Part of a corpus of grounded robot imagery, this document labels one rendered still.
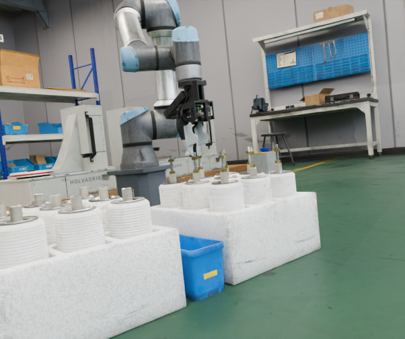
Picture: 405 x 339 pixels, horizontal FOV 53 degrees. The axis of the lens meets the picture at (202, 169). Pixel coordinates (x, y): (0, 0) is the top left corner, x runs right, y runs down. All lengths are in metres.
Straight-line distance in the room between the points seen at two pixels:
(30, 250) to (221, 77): 6.36
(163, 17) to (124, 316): 1.10
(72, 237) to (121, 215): 0.12
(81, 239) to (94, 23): 8.31
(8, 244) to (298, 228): 0.79
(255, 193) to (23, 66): 5.57
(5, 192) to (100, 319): 2.45
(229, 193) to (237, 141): 5.77
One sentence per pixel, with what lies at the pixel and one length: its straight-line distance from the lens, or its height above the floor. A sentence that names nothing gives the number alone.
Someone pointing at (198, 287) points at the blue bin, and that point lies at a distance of 0.98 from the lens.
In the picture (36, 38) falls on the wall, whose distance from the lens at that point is 10.44.
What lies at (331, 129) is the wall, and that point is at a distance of 6.27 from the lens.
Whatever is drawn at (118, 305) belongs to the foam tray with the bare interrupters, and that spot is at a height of 0.06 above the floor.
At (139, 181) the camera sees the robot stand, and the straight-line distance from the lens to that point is 1.53.
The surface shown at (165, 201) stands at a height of 0.20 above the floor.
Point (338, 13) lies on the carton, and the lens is 6.02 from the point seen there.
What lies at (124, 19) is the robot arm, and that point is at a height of 0.82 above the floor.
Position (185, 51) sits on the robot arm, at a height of 0.63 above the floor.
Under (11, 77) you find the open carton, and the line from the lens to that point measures 6.31.
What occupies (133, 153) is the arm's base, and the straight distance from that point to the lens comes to 1.56.
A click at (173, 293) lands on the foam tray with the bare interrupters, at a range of 0.94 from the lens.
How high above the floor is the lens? 0.35
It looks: 3 degrees down
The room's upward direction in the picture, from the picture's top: 6 degrees counter-clockwise
